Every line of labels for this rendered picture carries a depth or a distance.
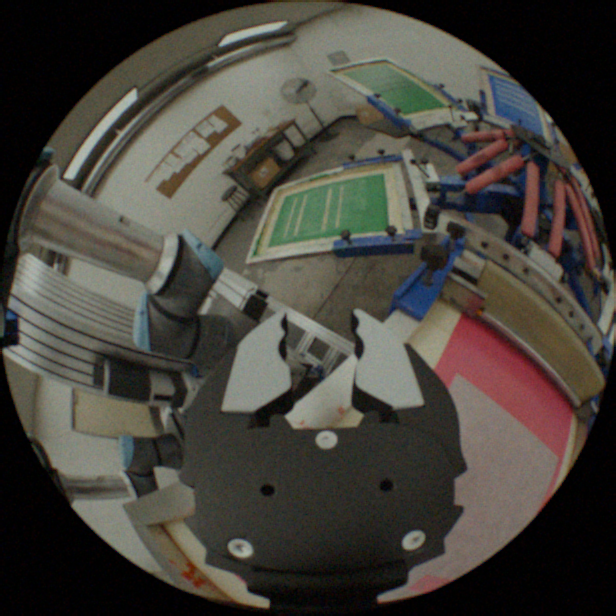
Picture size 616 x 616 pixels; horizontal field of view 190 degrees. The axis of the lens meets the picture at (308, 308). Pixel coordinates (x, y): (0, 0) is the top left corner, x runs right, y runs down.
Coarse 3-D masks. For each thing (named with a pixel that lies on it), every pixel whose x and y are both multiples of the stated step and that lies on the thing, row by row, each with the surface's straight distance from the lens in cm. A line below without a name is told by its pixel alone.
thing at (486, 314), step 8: (488, 312) 35; (488, 320) 35; (496, 320) 35; (504, 328) 35; (512, 328) 37; (512, 336) 36; (520, 336) 37; (520, 344) 37; (528, 344) 38; (528, 352) 38; (536, 352) 39; (536, 360) 39; (544, 360) 40; (544, 368) 41; (552, 368) 42; (552, 376) 43; (560, 376) 44; (560, 384) 45; (568, 384) 47; (568, 392) 47; (576, 400) 50
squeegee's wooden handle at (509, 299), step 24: (480, 288) 34; (504, 288) 33; (528, 288) 36; (504, 312) 35; (528, 312) 35; (552, 312) 37; (528, 336) 38; (552, 336) 39; (576, 336) 43; (552, 360) 42; (576, 360) 44; (576, 384) 48; (600, 384) 52
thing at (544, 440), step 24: (552, 384) 49; (552, 408) 47; (528, 432) 38; (552, 432) 46; (528, 456) 38; (552, 456) 46; (504, 480) 34; (528, 480) 39; (552, 480) 48; (504, 504) 35; (528, 504) 42; (480, 528) 33; (504, 528) 38; (456, 552) 33; (480, 552) 37; (456, 576) 37
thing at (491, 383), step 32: (448, 352) 31; (480, 352) 34; (512, 352) 40; (448, 384) 28; (480, 384) 31; (512, 384) 37; (480, 416) 30; (512, 416) 35; (480, 448) 29; (512, 448) 34; (480, 480) 30; (480, 512) 32; (448, 544) 31; (416, 576) 32
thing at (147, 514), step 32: (416, 320) 27; (320, 384) 20; (288, 416) 20; (320, 416) 19; (576, 448) 57; (128, 512) 34; (160, 512) 28; (192, 512) 26; (160, 544) 32; (192, 576) 33
